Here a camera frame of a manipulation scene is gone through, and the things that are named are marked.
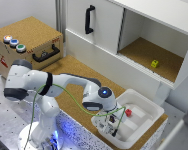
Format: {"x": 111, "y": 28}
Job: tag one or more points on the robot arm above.
{"x": 27, "y": 80}

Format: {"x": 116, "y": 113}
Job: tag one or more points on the red button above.
{"x": 7, "y": 38}

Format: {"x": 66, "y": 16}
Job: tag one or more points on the blue button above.
{"x": 14, "y": 42}

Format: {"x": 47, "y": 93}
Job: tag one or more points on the green button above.
{"x": 20, "y": 47}

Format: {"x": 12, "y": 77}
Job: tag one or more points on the wooden drawer box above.
{"x": 25, "y": 41}

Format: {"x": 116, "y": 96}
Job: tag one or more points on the white sliding door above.
{"x": 100, "y": 23}

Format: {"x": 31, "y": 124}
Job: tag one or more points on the yellow block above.
{"x": 155, "y": 63}

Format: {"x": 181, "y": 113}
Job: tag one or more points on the white plastic box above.
{"x": 140, "y": 116}

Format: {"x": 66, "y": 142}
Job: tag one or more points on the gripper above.
{"x": 106, "y": 122}

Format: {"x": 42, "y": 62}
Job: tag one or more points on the white cabinet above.
{"x": 150, "y": 56}

